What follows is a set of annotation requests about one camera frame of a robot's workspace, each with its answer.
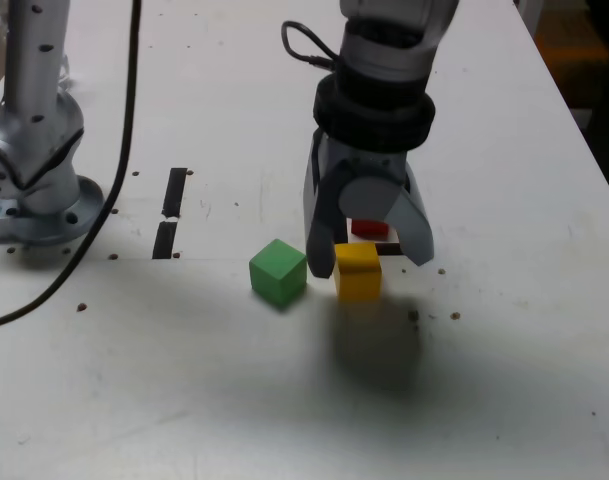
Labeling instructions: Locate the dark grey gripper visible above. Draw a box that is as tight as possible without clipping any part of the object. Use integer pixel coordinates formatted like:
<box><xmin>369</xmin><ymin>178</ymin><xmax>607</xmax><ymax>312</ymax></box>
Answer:
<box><xmin>302</xmin><ymin>130</ymin><xmax>436</xmax><ymax>280</ymax></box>

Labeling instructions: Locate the red cube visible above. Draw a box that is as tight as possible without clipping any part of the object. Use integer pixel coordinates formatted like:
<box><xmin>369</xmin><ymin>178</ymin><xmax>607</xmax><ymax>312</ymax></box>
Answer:
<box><xmin>351</xmin><ymin>218</ymin><xmax>389</xmax><ymax>238</ymax></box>

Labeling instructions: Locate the black tape strip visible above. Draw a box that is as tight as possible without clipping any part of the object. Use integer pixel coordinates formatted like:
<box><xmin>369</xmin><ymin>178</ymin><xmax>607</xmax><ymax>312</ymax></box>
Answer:
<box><xmin>152</xmin><ymin>167</ymin><xmax>189</xmax><ymax>260</ymax></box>

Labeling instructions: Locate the black cable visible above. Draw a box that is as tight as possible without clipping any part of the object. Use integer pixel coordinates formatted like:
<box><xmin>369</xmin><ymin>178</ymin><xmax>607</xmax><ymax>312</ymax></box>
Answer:
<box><xmin>280</xmin><ymin>19</ymin><xmax>343</xmax><ymax>70</ymax></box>
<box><xmin>0</xmin><ymin>0</ymin><xmax>143</xmax><ymax>331</ymax></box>

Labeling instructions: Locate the green cube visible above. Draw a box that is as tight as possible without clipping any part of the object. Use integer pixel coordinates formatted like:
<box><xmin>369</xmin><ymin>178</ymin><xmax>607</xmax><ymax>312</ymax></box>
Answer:
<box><xmin>248</xmin><ymin>238</ymin><xmax>308</xmax><ymax>307</ymax></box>

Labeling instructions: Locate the yellow cube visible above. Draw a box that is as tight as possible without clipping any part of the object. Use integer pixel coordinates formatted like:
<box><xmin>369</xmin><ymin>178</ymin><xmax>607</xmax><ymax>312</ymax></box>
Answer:
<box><xmin>332</xmin><ymin>242</ymin><xmax>384</xmax><ymax>303</ymax></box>

